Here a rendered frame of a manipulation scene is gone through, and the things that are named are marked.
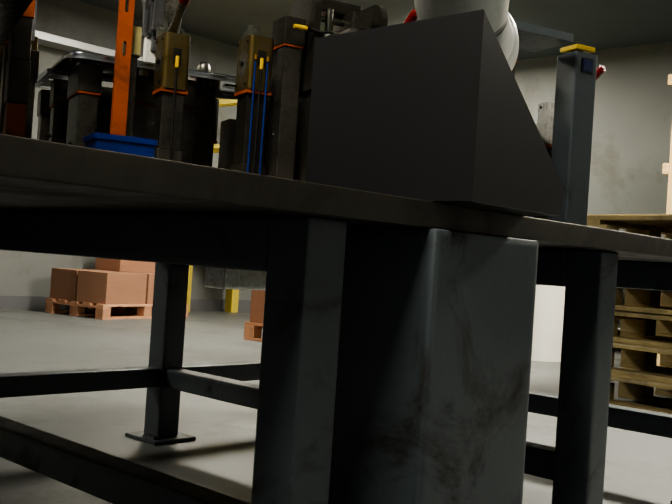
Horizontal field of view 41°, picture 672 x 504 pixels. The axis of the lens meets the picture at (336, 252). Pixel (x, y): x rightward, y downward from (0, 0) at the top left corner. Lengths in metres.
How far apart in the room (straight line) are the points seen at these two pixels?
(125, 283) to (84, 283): 0.33
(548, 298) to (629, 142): 2.87
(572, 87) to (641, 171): 6.63
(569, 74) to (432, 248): 1.01
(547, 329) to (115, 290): 3.54
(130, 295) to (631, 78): 5.04
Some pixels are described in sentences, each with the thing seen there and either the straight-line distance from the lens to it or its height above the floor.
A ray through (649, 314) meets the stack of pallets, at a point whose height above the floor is 0.45.
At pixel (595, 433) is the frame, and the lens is 1.95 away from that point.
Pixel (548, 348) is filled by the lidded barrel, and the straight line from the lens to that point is 6.49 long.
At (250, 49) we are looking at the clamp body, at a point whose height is 1.04.
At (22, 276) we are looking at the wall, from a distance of 8.36.
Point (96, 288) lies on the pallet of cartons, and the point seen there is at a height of 0.25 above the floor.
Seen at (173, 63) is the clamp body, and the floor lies 0.99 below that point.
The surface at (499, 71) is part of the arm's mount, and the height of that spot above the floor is 0.90.
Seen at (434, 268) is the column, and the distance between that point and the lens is 1.34.
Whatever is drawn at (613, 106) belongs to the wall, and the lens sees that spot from 9.08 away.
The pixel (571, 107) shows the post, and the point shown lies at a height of 1.01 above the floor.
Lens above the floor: 0.60
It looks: 1 degrees up
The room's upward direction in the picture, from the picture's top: 4 degrees clockwise
